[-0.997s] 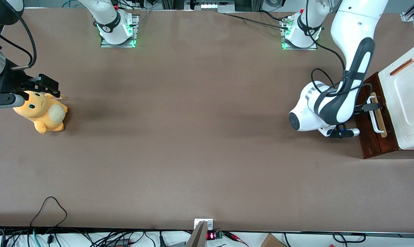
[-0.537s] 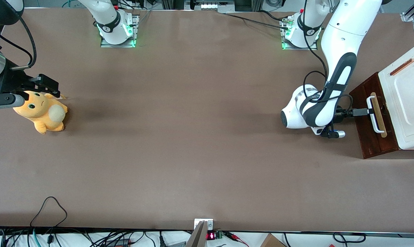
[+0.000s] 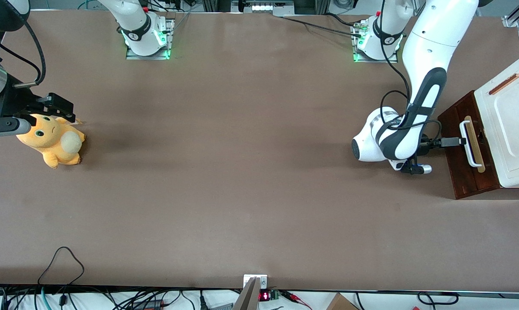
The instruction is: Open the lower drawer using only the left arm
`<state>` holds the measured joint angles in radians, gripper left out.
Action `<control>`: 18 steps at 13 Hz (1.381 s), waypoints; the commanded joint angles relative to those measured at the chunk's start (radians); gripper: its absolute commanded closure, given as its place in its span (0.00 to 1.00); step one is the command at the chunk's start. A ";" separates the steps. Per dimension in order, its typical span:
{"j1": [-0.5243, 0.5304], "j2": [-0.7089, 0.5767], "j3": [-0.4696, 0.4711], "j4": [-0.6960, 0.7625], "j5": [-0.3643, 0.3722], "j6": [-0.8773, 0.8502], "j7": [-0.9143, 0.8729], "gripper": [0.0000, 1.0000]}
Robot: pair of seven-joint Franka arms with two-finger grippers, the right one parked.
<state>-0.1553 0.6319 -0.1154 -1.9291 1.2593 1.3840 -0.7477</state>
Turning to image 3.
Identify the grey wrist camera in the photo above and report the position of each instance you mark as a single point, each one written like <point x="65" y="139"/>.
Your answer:
<point x="425" y="168"/>
<point x="5" y="126"/>

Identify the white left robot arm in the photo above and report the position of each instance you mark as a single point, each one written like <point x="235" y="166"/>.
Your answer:
<point x="436" y="34"/>

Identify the black power adapter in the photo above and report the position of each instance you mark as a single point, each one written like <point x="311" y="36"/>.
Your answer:
<point x="147" y="305"/>

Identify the brown wooden strip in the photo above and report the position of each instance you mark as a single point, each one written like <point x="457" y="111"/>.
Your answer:
<point x="505" y="84"/>

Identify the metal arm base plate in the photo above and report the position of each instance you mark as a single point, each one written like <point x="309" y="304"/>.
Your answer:
<point x="373" y="60"/>
<point x="147" y="57"/>

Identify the brown cardboard box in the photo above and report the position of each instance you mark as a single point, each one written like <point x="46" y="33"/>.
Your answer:
<point x="341" y="303"/>

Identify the red digit display module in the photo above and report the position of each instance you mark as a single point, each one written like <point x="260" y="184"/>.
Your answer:
<point x="265" y="296"/>

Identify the dark wood drawer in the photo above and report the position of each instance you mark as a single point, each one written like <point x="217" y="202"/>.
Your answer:
<point x="457" y="181"/>

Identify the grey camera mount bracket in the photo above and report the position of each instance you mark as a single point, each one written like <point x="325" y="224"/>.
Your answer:
<point x="248" y="297"/>

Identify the white cabinet body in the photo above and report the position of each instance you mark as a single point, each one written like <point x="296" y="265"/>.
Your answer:
<point x="513" y="129"/>

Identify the white power strip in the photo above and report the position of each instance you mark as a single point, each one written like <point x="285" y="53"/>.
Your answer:
<point x="266" y="7"/>

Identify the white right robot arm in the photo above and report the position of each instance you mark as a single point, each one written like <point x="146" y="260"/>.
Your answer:
<point x="134" y="26"/>

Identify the orange plush toy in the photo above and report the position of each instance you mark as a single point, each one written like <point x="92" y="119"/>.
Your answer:
<point x="55" y="142"/>

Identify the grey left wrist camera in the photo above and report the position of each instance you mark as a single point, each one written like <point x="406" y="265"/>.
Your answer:
<point x="425" y="168"/>

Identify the red alligator clip lead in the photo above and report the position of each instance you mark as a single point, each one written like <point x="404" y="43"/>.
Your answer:
<point x="296" y="298"/>

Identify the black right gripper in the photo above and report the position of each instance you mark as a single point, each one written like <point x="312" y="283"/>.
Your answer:
<point x="22" y="98"/>

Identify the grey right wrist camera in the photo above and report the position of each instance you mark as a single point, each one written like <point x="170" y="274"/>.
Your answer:
<point x="5" y="126"/>

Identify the aluminium frame profile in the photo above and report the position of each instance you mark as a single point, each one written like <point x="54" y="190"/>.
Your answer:
<point x="511" y="21"/>

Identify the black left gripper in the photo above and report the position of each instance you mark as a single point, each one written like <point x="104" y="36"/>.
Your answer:
<point x="426" y="144"/>

